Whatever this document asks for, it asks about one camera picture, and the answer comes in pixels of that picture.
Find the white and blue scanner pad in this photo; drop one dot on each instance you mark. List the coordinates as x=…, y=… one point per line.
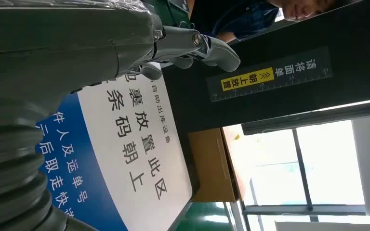
x=140, y=143

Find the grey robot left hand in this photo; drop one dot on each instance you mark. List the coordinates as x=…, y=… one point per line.
x=60, y=47

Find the green conveyor belt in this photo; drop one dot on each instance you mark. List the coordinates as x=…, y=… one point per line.
x=204, y=218

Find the person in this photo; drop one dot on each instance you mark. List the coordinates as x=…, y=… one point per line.
x=245, y=19

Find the black scanner machine column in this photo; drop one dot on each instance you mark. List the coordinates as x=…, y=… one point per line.
x=347, y=32

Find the black window frame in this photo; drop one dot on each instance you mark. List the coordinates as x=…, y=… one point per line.
x=302, y=172

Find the brown cardboard box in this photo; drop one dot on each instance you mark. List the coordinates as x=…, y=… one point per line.
x=210, y=165

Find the ruler label with yellow sticker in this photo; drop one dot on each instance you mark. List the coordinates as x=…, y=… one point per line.
x=268, y=76

